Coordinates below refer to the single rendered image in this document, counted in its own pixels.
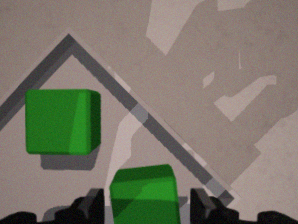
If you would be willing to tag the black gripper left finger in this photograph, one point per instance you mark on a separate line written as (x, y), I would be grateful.
(91, 207)

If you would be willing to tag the green block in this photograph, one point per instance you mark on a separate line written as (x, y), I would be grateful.
(62, 121)
(145, 195)

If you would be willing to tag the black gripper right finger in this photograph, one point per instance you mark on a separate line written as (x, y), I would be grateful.
(202, 208)

